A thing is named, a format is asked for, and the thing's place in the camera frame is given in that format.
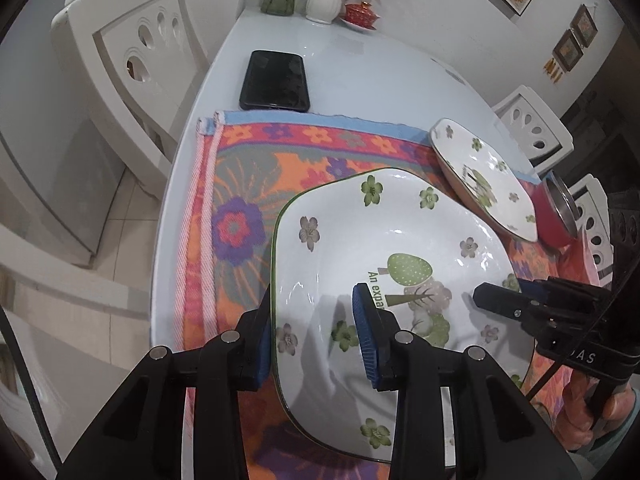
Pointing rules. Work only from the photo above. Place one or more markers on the large white floral plate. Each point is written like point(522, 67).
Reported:
point(360, 240)

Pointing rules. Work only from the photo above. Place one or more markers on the red steel-lined bowl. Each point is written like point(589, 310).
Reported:
point(547, 215)

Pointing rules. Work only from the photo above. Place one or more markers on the white ribbed vase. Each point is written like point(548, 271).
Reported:
point(324, 2)

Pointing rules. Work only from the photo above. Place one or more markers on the small white floral plate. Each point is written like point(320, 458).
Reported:
point(480, 175)

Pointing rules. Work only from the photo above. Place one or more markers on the orange floral towel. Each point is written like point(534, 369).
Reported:
point(235, 220)

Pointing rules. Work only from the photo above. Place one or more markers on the white dining chair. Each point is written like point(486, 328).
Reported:
point(530, 120)
point(115, 110)
point(595, 215)

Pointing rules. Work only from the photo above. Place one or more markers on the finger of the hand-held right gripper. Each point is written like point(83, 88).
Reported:
point(495, 300)
point(575, 295)

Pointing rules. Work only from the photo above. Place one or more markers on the orange wall ornament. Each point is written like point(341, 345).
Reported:
point(554, 70)

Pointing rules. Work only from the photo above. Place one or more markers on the red-rimmed saucer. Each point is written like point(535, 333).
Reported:
point(357, 26)

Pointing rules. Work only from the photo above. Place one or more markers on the person's right hand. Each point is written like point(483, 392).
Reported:
point(575, 410)

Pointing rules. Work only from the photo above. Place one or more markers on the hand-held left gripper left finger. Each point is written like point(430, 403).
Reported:
point(262, 355)

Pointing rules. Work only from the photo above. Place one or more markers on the small framed wall picture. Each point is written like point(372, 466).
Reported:
point(584, 25)
point(567, 51)

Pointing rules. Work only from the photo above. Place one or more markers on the black smartphone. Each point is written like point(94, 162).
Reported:
point(274, 80)

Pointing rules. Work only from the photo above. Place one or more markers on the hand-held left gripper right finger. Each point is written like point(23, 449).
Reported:
point(365, 330)

